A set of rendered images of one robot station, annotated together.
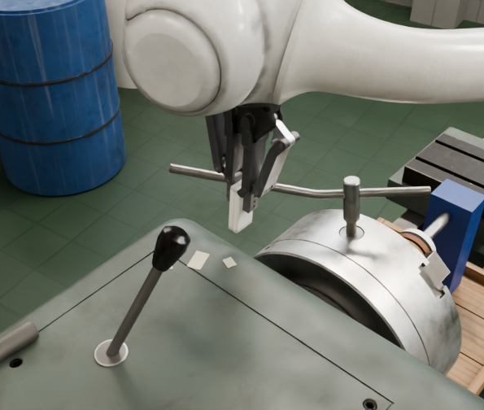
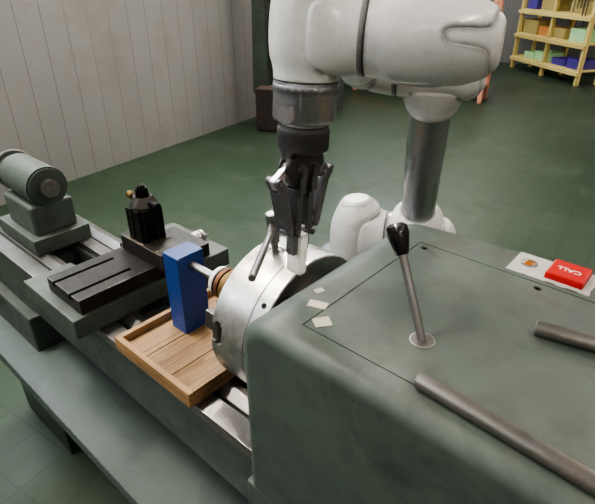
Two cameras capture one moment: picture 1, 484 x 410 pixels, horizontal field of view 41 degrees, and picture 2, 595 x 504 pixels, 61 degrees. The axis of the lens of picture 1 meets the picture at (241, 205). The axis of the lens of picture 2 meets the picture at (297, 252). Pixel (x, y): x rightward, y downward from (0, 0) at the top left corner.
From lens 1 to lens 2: 0.94 m
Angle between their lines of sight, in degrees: 72
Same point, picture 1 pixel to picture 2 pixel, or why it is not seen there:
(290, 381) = (418, 269)
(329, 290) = (315, 275)
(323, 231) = (269, 264)
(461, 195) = (184, 249)
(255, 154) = (310, 195)
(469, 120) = not seen: outside the picture
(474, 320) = not seen: hidden behind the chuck
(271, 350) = (397, 275)
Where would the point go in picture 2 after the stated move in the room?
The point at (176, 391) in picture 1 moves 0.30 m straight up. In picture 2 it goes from (443, 309) to (477, 111)
